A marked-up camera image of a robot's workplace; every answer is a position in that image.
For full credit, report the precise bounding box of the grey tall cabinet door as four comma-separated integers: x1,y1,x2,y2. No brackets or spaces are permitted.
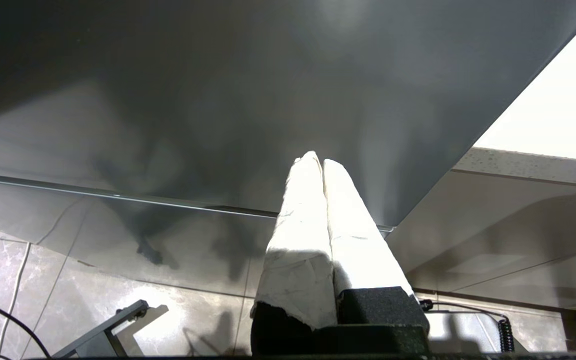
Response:
0,0,576,235

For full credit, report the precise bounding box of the black floor cable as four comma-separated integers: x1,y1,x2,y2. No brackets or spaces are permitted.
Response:
0,292,53,360

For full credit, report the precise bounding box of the grey metal bracket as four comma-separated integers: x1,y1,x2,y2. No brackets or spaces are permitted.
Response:
52,299,170,359

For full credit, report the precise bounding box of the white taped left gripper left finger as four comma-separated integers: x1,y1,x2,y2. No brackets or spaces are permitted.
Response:
249,150,339,356

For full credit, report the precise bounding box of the grey under-counter cabinet front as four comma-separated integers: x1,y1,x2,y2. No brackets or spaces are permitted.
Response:
387,169,576,311

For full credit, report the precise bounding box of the glossy grey kick panel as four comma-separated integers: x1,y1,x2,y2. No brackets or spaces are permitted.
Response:
0,175,280,297

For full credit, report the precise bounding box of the white floor cable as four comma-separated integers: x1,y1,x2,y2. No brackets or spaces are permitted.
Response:
0,242,33,360

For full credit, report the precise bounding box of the black coiled cable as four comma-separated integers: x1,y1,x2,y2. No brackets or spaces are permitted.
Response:
419,299,516,354

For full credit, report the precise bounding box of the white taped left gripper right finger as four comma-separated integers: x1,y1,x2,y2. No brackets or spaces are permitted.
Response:
323,158,430,327

